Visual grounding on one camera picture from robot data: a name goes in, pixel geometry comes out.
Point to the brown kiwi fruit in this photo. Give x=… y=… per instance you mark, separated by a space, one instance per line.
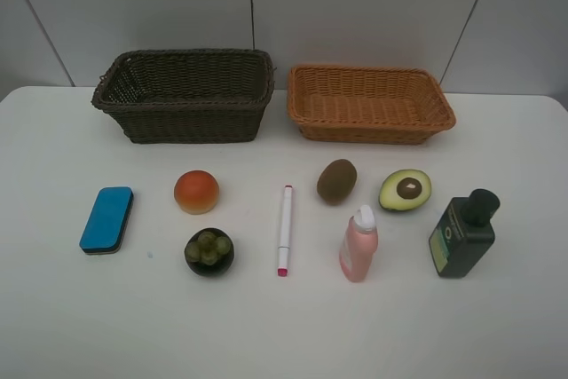
x=336 y=182

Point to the orange wicker basket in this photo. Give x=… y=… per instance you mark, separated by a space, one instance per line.
x=382 y=105

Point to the blue whiteboard eraser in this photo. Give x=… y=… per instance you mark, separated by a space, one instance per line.
x=104 y=230

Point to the dark mangosteen fruit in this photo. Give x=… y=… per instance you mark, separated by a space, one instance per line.
x=209 y=253

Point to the dark green bottle black cap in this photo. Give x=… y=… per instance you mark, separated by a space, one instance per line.
x=463 y=234

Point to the pink lotion bottle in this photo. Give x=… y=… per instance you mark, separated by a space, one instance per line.
x=360 y=243

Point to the white pink-tipped marker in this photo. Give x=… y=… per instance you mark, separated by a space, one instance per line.
x=285 y=232

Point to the orange bread bun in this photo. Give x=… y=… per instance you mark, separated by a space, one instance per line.
x=196 y=192

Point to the halved avocado with pit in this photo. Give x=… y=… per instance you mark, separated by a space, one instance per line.
x=405 y=190

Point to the dark brown wicker basket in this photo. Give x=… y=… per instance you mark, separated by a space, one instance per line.
x=194 y=96

